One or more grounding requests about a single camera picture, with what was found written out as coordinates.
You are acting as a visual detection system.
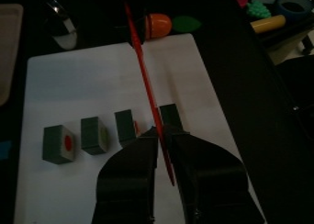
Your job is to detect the dark green sushi end piece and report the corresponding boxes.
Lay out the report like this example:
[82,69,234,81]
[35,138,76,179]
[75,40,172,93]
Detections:
[158,103,185,129]

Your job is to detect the yellow toy cylinder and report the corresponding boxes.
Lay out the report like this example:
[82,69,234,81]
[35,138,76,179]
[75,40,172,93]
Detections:
[249,14,287,35]

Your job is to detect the sushi piece with orange centre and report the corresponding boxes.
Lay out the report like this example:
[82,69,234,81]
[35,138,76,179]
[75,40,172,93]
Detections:
[112,108,142,148]

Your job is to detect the green toy leaf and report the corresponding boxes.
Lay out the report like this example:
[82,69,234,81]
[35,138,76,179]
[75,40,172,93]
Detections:
[171,15,202,33]

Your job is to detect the green toy grapes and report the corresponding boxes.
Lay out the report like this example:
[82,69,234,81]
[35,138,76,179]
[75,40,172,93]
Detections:
[246,0,273,19]

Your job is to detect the red toy knife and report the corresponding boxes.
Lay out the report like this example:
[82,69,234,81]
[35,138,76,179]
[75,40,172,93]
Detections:
[122,1,176,187]

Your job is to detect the sushi piece with green centre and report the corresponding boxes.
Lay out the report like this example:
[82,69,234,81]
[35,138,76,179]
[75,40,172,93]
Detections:
[80,116,111,156]

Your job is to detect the orange toy ball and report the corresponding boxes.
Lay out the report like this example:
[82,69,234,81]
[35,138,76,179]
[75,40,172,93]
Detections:
[143,13,172,40]

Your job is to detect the pink toy piece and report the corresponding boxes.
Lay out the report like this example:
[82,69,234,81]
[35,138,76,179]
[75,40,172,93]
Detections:
[233,0,250,9]

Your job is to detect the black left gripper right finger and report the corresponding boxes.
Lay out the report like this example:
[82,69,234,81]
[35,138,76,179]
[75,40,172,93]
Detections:
[162,123,266,224]

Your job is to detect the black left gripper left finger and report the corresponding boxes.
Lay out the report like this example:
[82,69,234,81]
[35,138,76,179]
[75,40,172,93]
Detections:
[91,126,159,224]

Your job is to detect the white cutting board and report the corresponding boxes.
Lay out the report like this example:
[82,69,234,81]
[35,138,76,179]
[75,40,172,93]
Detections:
[12,33,269,224]

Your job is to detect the sushi piece with red centre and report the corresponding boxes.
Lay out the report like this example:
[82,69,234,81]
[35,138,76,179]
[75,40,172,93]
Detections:
[40,124,78,165]

